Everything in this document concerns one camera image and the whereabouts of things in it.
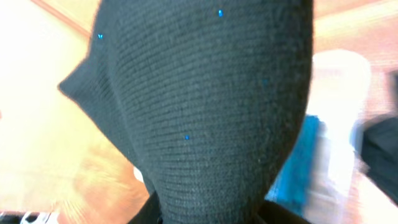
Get large black garment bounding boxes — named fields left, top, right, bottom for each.
left=59, top=0, right=313, bottom=224

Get blue denim jeans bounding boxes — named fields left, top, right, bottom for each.
left=265, top=115, right=320, bottom=217

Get clear plastic storage bin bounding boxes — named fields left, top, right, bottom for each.
left=302, top=49, right=371, bottom=223

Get small folded black garment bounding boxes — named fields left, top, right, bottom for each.
left=361, top=117, right=397, bottom=203

